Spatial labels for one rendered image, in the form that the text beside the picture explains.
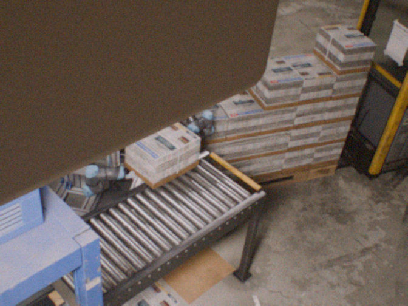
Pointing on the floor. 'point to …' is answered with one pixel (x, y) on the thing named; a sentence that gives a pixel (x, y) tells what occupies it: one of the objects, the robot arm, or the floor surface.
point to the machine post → (88, 269)
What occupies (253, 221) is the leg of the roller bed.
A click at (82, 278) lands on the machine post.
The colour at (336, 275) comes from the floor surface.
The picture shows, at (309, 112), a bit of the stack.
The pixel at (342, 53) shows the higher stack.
